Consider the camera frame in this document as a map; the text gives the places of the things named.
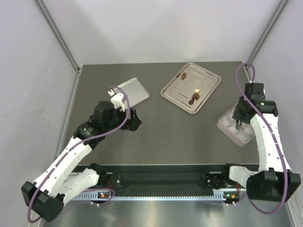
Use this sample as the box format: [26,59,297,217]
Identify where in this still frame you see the right aluminium frame post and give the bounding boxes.
[243,0,291,69]

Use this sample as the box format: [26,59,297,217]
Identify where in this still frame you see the slotted cable duct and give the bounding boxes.
[68,191,240,201]

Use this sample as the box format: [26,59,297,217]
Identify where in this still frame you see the milk chocolate block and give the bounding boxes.
[181,73,187,80]

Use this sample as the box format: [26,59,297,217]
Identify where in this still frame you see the small plain metal tray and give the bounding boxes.
[118,78,150,107]

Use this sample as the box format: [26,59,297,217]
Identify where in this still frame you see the pink chocolate tin box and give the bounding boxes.
[217,104,255,147]

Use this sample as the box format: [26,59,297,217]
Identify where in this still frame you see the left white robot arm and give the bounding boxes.
[21,90,142,223]

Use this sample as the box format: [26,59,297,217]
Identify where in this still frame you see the left aluminium frame post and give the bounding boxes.
[34,0,80,71]

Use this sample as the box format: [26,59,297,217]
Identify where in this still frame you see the brown rectangular chocolate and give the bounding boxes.
[194,93,200,100]

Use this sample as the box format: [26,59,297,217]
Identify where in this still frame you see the metal serving tongs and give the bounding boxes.
[235,120,242,131]

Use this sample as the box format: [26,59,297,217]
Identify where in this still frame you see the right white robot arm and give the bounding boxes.
[221,83,301,202]

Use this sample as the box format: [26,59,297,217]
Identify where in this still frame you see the aluminium frame post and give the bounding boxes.
[34,0,80,71]
[243,0,291,69]

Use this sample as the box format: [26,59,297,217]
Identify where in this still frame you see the large stepped metal tray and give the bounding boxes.
[160,62,222,114]

